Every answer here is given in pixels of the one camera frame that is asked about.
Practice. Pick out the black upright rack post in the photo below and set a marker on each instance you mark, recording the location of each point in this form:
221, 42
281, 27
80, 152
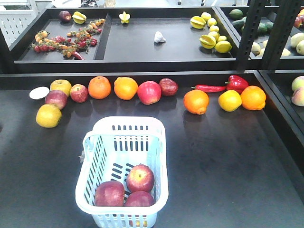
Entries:
254, 14

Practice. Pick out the dark red apple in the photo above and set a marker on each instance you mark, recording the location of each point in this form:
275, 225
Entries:
168, 87

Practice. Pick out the cherry tomato vine cluster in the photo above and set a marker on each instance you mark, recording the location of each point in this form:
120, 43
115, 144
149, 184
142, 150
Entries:
72, 44

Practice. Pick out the red bell pepper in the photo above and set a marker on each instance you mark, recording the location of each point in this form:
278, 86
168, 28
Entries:
236, 83

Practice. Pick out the small red apple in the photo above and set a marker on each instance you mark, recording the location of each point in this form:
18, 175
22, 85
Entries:
79, 93

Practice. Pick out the light blue plastic basket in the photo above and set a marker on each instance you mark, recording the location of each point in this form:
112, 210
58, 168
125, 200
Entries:
111, 149

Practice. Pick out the red apple in row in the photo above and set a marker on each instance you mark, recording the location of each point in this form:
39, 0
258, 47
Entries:
149, 92

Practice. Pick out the star fruit top left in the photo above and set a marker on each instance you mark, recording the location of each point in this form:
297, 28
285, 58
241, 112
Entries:
79, 18

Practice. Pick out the pale peach fruit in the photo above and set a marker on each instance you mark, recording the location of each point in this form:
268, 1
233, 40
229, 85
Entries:
297, 83
298, 97

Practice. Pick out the red chili pepper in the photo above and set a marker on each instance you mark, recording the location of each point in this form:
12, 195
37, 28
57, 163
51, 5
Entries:
209, 88

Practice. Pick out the star fruit right lower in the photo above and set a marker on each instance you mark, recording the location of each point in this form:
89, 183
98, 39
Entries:
208, 42

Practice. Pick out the red apple front bottom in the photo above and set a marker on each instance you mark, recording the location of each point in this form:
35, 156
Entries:
110, 193

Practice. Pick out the yellow star fruit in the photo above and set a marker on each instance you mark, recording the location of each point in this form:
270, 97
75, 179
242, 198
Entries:
124, 17

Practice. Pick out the black wooden produce stand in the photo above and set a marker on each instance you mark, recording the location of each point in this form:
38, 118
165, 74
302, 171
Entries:
226, 170

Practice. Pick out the yellow orange fruit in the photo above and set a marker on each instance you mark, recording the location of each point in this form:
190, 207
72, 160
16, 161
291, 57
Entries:
230, 100

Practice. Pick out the white garlic bulb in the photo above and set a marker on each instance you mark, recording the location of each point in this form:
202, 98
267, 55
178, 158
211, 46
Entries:
159, 38

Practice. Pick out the star fruit right upper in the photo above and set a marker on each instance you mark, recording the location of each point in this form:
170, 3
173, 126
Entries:
197, 22

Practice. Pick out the dull red apple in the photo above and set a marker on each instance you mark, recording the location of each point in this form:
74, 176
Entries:
57, 98

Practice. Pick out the yellow lemon near arm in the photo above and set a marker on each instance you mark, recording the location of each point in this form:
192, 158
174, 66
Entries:
48, 116

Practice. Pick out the yellow green apple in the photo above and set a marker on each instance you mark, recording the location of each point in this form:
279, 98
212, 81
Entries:
62, 85

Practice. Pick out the white round dish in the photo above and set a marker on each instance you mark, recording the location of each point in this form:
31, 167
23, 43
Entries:
39, 93

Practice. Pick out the dark purple fruit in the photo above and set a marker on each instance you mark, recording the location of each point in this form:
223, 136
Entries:
64, 16

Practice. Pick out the large yellow lemon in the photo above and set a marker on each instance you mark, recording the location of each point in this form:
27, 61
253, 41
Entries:
223, 46

